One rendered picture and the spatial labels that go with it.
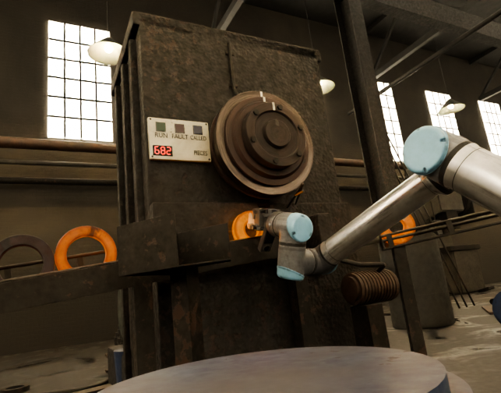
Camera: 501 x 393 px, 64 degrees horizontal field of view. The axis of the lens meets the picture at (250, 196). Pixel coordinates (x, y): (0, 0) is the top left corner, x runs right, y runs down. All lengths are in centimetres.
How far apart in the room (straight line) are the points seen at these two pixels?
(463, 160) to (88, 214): 709
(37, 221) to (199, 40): 601
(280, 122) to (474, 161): 89
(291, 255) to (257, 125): 58
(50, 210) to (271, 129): 634
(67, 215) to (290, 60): 602
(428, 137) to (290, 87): 122
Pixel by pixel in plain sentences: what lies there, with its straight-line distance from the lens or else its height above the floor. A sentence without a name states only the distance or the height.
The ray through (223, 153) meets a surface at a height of 105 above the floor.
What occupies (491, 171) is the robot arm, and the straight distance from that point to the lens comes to 96.
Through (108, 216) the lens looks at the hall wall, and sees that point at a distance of 770.
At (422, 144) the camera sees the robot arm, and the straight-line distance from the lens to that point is 101.
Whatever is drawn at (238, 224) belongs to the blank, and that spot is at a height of 76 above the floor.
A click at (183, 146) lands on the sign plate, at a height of 112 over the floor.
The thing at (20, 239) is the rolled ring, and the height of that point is 73.
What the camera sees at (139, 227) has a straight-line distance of 111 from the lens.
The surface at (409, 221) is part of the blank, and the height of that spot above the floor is 72.
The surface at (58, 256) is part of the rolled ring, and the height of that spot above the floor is 68.
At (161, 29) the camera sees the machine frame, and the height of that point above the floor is 169.
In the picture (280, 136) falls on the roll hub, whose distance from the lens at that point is 164.
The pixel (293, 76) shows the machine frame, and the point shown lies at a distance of 217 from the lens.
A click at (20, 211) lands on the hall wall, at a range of 767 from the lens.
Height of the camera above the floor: 50
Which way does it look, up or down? 14 degrees up
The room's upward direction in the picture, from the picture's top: 7 degrees counter-clockwise
